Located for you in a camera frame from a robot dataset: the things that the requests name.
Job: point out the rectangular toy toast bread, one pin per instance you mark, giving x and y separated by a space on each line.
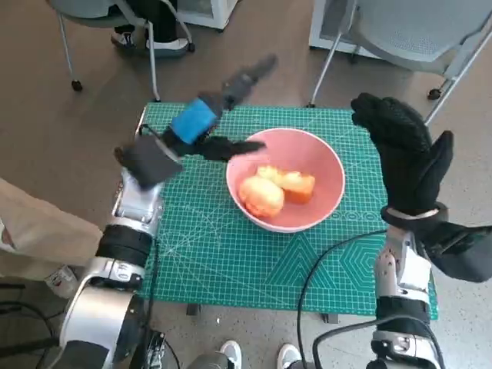
300 188

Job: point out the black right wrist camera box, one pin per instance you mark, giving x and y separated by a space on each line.
461 253

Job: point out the seated person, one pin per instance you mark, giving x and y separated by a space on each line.
165 23

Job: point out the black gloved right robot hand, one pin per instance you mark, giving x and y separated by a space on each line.
411 165

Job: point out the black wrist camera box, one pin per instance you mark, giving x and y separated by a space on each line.
461 253
150 165

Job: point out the round toy bread bun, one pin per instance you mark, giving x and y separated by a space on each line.
261 196

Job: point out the grey chair with solid seat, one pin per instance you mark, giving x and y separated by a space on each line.
77 7

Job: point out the black floor device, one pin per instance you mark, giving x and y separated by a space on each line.
159 350

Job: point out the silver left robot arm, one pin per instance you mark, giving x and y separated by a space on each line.
134 200

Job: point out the green cutting mat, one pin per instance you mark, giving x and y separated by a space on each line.
230 261

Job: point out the white perforated cabinet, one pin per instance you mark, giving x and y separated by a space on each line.
328 23

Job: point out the pink bowl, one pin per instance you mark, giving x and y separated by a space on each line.
323 173

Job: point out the black table bracket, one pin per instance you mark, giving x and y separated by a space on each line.
193 310
330 318

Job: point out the white shoe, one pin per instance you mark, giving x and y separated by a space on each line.
288 356
230 353

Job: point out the black floor bar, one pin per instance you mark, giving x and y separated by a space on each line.
30 344

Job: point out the grey mesh chair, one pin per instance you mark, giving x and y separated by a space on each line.
403 23

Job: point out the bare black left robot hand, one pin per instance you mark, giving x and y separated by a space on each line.
194 121

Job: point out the person in beige trousers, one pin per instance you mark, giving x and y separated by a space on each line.
38 219

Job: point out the white cabinet with grey panel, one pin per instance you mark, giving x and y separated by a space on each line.
209 11

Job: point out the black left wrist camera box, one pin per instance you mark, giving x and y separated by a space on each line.
150 165

